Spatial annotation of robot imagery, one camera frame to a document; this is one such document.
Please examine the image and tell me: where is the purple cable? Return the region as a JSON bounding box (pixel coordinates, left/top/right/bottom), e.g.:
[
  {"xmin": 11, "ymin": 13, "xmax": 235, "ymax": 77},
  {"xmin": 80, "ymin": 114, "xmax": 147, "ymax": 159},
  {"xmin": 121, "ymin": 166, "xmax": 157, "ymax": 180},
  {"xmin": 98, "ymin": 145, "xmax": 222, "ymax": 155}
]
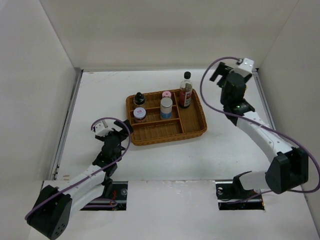
[
  {"xmin": 199, "ymin": 56, "xmax": 320, "ymax": 205},
  {"xmin": 23, "ymin": 117, "xmax": 132, "ymax": 222}
]

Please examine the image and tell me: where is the white jar silver lid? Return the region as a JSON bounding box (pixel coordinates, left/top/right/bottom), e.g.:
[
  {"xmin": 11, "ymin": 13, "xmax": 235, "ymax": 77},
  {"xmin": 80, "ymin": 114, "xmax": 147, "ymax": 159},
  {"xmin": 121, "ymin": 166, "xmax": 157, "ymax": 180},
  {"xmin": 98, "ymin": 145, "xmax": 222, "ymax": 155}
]
[{"xmin": 160, "ymin": 97, "xmax": 173, "ymax": 120}]

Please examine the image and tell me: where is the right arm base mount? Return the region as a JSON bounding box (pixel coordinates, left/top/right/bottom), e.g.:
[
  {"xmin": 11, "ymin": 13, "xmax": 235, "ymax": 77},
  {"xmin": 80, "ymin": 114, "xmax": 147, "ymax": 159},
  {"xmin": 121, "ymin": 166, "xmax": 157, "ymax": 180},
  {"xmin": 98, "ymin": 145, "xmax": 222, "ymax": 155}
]
[{"xmin": 215, "ymin": 171, "xmax": 265, "ymax": 211}]

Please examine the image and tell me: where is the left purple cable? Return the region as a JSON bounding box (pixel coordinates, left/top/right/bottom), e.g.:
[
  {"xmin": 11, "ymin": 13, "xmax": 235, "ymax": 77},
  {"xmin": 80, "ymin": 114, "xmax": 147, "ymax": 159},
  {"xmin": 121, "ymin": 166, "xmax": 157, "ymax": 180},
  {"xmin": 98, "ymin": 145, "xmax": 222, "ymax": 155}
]
[{"xmin": 23, "ymin": 117, "xmax": 132, "ymax": 222}]

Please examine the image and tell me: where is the brown wicker divided tray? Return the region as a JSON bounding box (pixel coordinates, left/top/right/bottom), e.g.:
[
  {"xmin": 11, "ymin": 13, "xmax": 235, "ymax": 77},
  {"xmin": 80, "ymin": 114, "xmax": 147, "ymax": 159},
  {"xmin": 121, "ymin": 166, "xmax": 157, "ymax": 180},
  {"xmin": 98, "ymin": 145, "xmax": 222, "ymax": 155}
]
[{"xmin": 125, "ymin": 89, "xmax": 208, "ymax": 146}]

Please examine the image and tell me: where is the pink cap spice jar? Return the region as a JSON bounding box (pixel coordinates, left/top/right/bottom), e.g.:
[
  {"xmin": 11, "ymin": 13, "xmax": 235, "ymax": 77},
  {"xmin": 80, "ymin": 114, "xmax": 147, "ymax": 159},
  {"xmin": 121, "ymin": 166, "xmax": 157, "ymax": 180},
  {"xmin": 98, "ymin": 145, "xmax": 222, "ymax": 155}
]
[{"xmin": 162, "ymin": 91, "xmax": 172, "ymax": 99}]

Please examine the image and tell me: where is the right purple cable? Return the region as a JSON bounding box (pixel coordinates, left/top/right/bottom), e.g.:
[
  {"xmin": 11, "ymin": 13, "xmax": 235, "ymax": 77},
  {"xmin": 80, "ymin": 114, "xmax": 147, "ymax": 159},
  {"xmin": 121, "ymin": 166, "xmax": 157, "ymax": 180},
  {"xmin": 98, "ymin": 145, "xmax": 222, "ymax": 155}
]
[{"xmin": 199, "ymin": 56, "xmax": 320, "ymax": 205}]

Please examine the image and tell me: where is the white lid spice jar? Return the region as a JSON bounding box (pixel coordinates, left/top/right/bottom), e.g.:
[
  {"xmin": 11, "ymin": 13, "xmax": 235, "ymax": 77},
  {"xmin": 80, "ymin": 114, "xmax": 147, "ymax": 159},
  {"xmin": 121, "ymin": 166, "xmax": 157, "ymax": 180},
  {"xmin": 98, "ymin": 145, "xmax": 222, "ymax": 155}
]
[{"xmin": 133, "ymin": 107, "xmax": 147, "ymax": 123}]

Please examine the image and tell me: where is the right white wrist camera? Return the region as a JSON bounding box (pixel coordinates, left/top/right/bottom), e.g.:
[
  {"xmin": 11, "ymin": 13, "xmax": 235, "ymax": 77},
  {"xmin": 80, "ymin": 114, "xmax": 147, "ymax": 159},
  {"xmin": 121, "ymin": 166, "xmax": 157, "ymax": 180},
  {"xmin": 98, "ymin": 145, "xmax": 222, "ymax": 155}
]
[{"xmin": 233, "ymin": 57, "xmax": 255, "ymax": 77}]

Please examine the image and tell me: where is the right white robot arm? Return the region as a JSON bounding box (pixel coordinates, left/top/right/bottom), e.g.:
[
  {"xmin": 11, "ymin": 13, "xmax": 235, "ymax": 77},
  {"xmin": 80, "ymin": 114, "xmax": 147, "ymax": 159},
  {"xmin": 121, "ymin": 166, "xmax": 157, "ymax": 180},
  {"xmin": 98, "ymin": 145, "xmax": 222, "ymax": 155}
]
[{"xmin": 210, "ymin": 62, "xmax": 309, "ymax": 194}]

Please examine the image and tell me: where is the tall dark sauce bottle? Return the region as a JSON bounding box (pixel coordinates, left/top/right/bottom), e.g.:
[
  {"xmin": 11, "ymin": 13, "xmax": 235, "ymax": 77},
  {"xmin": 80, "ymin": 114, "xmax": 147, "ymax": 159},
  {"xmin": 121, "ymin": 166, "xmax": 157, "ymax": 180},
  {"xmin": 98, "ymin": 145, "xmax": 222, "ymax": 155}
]
[{"xmin": 178, "ymin": 71, "xmax": 193, "ymax": 108}]

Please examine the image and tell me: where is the black cap spice bottle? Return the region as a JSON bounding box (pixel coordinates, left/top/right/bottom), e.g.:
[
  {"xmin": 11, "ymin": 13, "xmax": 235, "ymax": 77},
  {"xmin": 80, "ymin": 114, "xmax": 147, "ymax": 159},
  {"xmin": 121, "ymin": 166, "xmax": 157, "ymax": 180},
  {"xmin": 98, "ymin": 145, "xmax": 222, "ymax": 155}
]
[{"xmin": 133, "ymin": 92, "xmax": 146, "ymax": 108}]

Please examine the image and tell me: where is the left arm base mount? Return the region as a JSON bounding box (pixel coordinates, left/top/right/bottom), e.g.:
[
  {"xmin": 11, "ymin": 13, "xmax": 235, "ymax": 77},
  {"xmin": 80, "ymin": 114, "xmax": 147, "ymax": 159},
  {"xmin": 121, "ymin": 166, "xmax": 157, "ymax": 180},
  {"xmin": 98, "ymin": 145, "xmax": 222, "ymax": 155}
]
[{"xmin": 81, "ymin": 181, "xmax": 129, "ymax": 211}]

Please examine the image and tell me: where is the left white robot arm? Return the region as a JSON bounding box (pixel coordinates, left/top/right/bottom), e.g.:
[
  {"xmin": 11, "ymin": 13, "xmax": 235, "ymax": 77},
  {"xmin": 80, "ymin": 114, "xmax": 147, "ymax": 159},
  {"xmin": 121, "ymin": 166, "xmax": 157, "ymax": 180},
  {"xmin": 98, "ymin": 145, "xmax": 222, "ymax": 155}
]
[{"xmin": 24, "ymin": 117, "xmax": 133, "ymax": 240}]

